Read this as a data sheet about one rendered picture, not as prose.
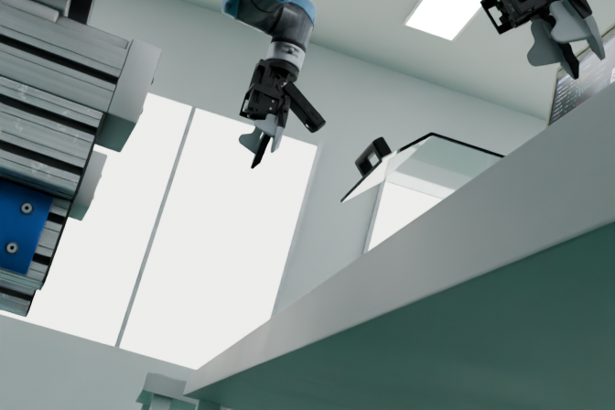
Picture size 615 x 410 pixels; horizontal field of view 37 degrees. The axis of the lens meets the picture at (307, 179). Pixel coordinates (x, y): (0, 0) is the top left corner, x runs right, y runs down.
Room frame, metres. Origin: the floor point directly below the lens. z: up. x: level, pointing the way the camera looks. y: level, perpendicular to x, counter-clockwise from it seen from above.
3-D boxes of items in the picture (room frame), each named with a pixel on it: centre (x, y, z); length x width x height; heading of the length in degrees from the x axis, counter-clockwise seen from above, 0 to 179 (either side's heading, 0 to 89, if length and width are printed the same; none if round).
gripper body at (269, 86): (1.71, 0.12, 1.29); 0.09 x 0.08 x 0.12; 105
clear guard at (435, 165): (1.25, -0.23, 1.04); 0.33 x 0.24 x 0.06; 97
